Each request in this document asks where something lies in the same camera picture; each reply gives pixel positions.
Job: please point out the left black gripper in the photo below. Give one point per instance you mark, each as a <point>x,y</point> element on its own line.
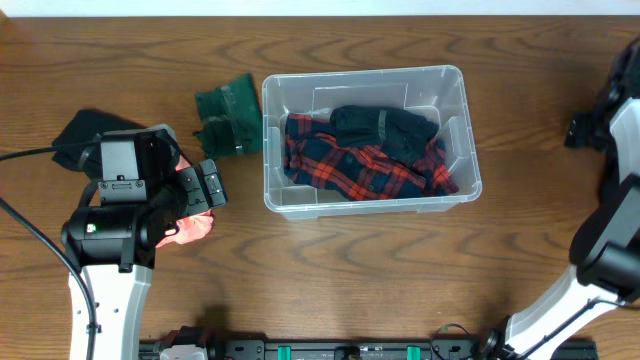
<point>196,201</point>

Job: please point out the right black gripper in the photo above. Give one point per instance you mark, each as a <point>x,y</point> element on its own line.
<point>579,132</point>

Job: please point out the red navy plaid shirt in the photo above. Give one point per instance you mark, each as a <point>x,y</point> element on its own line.
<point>312,157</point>

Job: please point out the black garment with band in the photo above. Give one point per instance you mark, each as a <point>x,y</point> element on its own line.
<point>401,135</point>

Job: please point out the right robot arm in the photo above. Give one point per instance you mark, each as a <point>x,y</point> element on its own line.
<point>603,271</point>

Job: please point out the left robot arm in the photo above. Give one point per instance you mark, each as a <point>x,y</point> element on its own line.
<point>114,246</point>

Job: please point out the pink salmon garment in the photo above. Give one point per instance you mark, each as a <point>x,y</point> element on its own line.
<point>192,228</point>

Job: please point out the dark green folded cloth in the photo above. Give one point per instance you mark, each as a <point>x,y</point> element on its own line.
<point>231,119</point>

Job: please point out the black folded cloth left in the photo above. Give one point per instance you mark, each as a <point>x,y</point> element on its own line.
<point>86,125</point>

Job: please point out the clear plastic storage bin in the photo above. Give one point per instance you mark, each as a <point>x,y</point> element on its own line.
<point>435,92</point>

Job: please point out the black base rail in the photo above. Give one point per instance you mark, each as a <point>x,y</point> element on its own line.
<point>196,343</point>

